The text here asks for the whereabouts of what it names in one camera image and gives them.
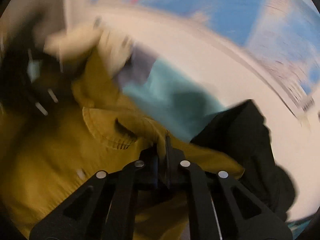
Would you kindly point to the cream folded garment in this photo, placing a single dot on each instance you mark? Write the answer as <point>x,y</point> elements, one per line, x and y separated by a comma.
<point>72,48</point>

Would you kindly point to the colourful wall map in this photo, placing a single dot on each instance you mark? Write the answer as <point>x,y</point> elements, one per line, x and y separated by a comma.
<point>281,35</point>

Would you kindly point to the black garment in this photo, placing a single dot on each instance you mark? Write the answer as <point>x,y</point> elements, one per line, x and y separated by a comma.
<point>241,133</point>

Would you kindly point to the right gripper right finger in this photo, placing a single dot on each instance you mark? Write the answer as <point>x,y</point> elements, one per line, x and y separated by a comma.
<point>219,207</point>

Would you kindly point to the teal grey patterned bedsheet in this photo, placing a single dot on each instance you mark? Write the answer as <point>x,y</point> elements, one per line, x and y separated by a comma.
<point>177,103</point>

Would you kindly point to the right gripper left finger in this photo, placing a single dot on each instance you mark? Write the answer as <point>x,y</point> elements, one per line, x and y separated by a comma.
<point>104,207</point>

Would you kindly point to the mustard brown jacket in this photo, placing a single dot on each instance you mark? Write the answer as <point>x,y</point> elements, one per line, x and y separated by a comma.
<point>44,161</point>

